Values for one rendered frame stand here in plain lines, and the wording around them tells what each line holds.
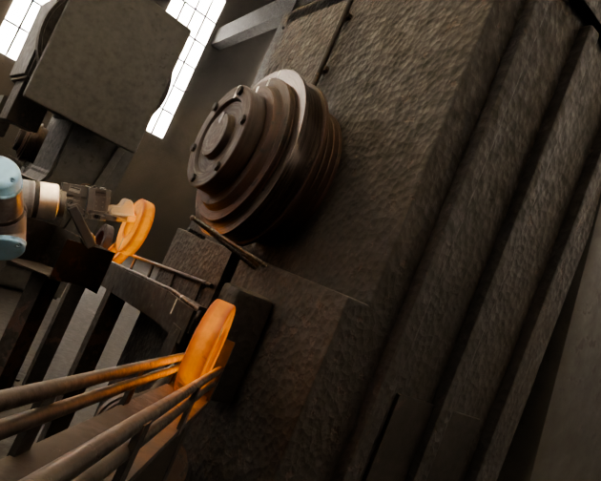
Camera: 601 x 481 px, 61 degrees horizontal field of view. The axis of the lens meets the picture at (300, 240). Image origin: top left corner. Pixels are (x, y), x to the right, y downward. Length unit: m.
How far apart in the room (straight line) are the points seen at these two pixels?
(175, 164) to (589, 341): 10.76
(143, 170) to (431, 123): 10.70
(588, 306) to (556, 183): 0.38
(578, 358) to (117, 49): 3.36
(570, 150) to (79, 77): 3.15
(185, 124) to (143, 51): 7.95
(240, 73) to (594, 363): 11.45
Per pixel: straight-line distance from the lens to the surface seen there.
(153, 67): 4.04
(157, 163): 11.69
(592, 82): 1.50
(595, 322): 1.64
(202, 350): 0.75
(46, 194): 1.36
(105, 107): 3.89
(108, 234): 2.28
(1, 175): 1.17
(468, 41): 1.16
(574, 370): 1.61
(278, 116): 1.21
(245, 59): 12.64
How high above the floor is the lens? 0.86
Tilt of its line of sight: 5 degrees up
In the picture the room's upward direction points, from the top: 23 degrees clockwise
